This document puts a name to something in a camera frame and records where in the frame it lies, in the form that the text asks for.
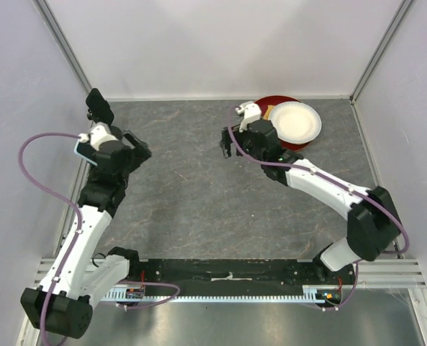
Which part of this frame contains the blue-cased smartphone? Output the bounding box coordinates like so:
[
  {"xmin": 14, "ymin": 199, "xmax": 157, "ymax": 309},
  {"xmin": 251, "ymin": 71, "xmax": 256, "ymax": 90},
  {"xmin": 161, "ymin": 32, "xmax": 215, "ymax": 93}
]
[{"xmin": 73, "ymin": 140, "xmax": 97, "ymax": 166}]

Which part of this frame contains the black smartphone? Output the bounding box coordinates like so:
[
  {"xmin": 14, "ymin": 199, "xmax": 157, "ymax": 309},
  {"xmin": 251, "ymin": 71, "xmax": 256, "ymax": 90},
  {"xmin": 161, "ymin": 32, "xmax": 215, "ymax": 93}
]
[{"xmin": 86, "ymin": 88, "xmax": 114, "ymax": 126}]

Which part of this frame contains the black round-base clamp stand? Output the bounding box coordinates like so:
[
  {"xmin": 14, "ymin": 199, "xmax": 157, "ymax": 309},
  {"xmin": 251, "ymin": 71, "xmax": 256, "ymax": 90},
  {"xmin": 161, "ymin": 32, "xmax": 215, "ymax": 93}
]
[{"xmin": 86, "ymin": 110, "xmax": 122, "ymax": 140}]

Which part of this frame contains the black folding phone stand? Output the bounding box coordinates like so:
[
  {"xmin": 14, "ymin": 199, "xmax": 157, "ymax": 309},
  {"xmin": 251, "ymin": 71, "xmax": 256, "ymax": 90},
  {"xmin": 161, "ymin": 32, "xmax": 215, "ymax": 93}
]
[{"xmin": 122, "ymin": 130, "xmax": 152, "ymax": 161}]

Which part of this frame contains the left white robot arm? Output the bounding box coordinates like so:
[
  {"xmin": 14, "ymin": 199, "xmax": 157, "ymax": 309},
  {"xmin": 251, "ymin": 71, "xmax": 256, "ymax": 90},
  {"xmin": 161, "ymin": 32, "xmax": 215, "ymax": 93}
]
[{"xmin": 18, "ymin": 133, "xmax": 152, "ymax": 345}]

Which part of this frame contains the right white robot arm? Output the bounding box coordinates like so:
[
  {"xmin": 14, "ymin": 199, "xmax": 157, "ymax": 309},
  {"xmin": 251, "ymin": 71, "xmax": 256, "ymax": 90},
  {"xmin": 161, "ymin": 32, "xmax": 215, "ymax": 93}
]
[{"xmin": 220, "ymin": 120, "xmax": 404, "ymax": 284}]

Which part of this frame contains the yellow sponge cloth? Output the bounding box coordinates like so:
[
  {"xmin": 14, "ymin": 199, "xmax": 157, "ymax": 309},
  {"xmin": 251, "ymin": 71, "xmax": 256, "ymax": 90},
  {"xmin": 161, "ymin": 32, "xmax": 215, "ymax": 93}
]
[{"xmin": 261, "ymin": 105, "xmax": 275, "ymax": 120}]

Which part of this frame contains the white paper plate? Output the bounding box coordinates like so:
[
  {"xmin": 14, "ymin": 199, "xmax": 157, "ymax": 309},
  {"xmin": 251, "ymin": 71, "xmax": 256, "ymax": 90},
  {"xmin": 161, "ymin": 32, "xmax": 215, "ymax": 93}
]
[{"xmin": 268, "ymin": 102, "xmax": 322, "ymax": 144}]

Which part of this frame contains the round red tray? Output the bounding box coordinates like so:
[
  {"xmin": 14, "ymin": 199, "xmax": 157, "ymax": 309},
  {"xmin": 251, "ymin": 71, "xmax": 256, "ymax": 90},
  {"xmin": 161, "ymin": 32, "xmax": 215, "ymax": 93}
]
[{"xmin": 255, "ymin": 95, "xmax": 311, "ymax": 152}]

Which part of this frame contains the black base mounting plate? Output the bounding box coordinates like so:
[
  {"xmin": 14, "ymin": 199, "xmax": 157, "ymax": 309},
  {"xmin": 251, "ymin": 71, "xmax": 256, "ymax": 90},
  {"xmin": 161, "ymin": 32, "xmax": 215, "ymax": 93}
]
[{"xmin": 120, "ymin": 259, "xmax": 356, "ymax": 302}]

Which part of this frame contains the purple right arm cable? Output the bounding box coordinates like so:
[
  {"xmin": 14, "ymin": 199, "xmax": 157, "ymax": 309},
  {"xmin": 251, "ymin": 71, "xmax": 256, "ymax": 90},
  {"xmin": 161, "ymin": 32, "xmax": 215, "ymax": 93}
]
[{"xmin": 227, "ymin": 107, "xmax": 411, "ymax": 314}]

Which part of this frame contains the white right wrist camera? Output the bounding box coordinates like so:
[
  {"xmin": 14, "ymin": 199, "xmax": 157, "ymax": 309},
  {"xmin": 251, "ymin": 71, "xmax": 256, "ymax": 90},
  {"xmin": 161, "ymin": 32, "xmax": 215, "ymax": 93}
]
[{"xmin": 235, "ymin": 101, "xmax": 262, "ymax": 133}]

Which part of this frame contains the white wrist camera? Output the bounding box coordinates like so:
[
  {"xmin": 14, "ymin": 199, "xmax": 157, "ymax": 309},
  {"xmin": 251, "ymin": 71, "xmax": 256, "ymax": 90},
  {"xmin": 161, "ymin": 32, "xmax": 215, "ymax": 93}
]
[
  {"xmin": 235, "ymin": 101, "xmax": 262, "ymax": 133},
  {"xmin": 76, "ymin": 123, "xmax": 118, "ymax": 151}
]

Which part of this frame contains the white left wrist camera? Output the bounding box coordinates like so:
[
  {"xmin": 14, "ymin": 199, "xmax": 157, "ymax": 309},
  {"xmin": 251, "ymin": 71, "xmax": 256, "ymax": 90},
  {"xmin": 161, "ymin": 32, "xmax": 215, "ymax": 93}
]
[{"xmin": 76, "ymin": 123, "xmax": 118, "ymax": 151}]

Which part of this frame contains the slotted cable duct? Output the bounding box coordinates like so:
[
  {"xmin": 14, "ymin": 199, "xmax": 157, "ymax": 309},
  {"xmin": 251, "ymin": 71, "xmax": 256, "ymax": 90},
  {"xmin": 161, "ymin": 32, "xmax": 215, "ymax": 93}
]
[{"xmin": 102, "ymin": 280, "xmax": 341, "ymax": 304}]

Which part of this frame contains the aluminium corner post left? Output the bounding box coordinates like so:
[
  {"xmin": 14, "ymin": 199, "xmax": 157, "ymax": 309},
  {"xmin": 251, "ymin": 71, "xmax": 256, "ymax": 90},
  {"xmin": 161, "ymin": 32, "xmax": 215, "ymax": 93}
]
[{"xmin": 32, "ymin": 0, "xmax": 92, "ymax": 97}]

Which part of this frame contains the aluminium corner post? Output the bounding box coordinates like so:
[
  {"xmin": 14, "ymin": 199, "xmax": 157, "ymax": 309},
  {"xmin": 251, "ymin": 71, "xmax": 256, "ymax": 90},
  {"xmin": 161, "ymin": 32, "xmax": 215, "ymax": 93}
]
[
  {"xmin": 32, "ymin": 0, "xmax": 92, "ymax": 97},
  {"xmin": 349, "ymin": 0, "xmax": 418, "ymax": 105}
]

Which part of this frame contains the aluminium corner post right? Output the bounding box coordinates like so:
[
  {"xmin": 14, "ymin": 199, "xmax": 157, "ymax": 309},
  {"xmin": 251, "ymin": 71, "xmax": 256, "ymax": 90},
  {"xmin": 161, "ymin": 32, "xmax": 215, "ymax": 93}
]
[{"xmin": 349, "ymin": 0, "xmax": 418, "ymax": 105}]

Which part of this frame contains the aluminium frame rail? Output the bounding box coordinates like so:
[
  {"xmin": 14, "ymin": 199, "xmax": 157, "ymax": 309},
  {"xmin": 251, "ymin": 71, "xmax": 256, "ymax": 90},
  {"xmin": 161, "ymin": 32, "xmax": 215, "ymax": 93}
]
[{"xmin": 36, "ymin": 257, "xmax": 426, "ymax": 289}]

